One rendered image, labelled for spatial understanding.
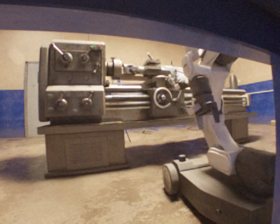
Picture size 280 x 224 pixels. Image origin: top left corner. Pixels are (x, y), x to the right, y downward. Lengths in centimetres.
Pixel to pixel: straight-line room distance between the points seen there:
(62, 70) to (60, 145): 71
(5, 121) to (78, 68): 400
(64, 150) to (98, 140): 33
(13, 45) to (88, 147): 462
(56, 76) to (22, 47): 399
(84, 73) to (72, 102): 34
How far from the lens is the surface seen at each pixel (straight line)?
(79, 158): 159
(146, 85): 173
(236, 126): 264
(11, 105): 530
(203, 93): 67
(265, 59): 24
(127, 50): 544
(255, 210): 73
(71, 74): 164
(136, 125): 152
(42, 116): 164
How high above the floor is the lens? 55
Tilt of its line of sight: 2 degrees up
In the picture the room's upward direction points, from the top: 3 degrees counter-clockwise
